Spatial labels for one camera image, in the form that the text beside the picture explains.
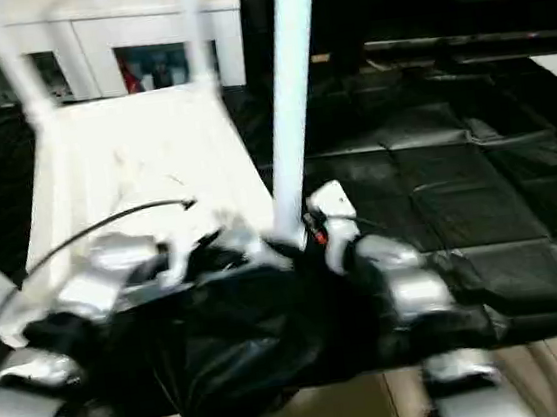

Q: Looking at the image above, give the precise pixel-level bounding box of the white plastic table top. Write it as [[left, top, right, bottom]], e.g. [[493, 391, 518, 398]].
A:
[[0, 66, 317, 352]]

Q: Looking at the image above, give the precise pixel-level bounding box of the black plastic mat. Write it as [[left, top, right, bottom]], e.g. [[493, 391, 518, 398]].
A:
[[0, 23, 557, 417]]

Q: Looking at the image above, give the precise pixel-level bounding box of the white cabinet with glass doors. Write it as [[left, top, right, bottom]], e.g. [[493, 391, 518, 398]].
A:
[[0, 0, 251, 113]]

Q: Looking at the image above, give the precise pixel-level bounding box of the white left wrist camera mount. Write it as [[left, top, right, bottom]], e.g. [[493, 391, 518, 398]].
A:
[[156, 206, 238, 289]]

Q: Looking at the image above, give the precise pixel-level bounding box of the black metal rail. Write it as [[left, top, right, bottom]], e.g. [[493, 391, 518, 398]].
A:
[[363, 19, 557, 62]]

